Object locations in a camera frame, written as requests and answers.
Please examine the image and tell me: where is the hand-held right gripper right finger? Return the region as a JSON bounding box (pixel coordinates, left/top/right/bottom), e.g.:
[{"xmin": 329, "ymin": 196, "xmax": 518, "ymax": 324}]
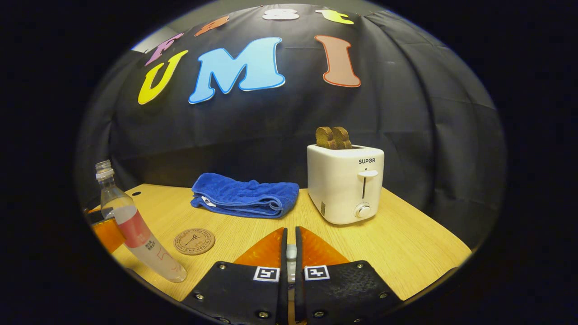
[{"xmin": 295, "ymin": 226, "xmax": 402, "ymax": 325}]

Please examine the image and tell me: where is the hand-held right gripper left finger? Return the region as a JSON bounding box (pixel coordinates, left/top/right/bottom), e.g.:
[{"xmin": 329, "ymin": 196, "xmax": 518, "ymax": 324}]
[{"xmin": 181, "ymin": 227, "xmax": 289, "ymax": 325}]

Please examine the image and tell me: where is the clear plastic water bottle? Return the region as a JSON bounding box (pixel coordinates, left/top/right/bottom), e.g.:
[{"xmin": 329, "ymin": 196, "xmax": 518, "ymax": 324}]
[{"xmin": 95, "ymin": 160, "xmax": 187, "ymax": 283}]

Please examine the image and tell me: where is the round brown coaster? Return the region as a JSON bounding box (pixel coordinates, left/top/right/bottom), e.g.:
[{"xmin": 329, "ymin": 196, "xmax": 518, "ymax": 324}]
[{"xmin": 174, "ymin": 228, "xmax": 216, "ymax": 256}]

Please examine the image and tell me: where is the blue folded towel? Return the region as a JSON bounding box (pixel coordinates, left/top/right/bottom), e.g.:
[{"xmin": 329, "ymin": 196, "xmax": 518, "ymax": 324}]
[{"xmin": 190, "ymin": 173, "xmax": 300, "ymax": 219}]

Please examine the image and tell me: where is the white toaster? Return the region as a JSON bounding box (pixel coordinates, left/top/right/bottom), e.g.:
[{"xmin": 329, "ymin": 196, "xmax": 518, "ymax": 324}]
[{"xmin": 307, "ymin": 144, "xmax": 385, "ymax": 225}]

